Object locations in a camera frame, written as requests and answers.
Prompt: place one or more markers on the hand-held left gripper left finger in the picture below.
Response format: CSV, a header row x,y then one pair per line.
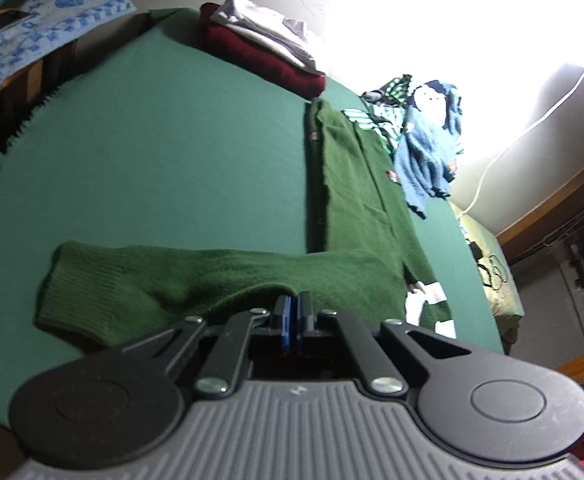
x,y
284,322

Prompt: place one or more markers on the folded dark red sweater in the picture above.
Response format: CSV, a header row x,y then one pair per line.
x,y
257,55

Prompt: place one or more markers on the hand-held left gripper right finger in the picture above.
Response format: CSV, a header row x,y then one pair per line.
x,y
303,320

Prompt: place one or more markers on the green white striped sweater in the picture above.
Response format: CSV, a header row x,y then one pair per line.
x,y
357,200

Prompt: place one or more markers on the pale floral bed sheet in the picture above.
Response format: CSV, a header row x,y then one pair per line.
x,y
502,290

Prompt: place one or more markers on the wooden side table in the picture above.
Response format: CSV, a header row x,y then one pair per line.
x,y
46,72

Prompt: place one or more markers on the blue knit sweater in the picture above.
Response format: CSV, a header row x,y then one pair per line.
x,y
427,160

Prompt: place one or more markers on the blue patterned towel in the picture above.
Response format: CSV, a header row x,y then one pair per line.
x,y
46,30

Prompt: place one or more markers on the green white striped shirt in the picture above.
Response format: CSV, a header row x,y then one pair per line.
x,y
387,120

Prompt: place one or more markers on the folded white shirt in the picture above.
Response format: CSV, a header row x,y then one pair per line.
x,y
262,25

